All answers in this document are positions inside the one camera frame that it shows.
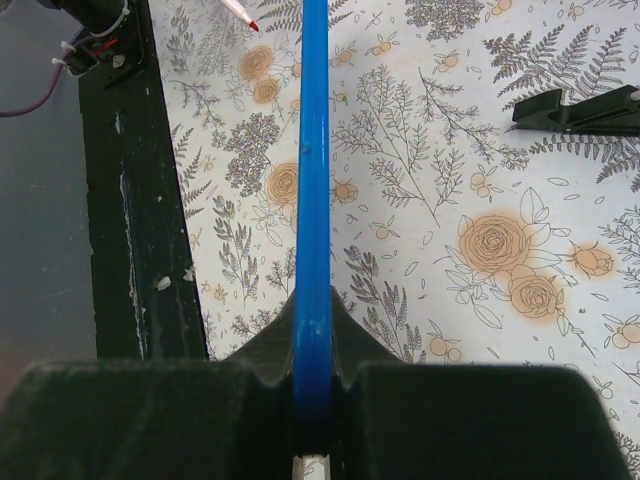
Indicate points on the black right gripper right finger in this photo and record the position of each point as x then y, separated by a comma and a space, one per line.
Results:
394, 420

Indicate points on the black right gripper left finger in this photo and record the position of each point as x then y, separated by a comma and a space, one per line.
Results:
165, 419

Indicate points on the blue framed whiteboard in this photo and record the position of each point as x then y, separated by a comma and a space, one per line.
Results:
312, 347

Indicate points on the red white marker pen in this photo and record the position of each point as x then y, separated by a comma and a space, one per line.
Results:
240, 12

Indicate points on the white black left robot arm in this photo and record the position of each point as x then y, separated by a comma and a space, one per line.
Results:
99, 17

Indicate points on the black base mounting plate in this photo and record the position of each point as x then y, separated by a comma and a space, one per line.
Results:
144, 298

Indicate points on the black wire whiteboard stand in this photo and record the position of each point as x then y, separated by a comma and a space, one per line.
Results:
614, 113

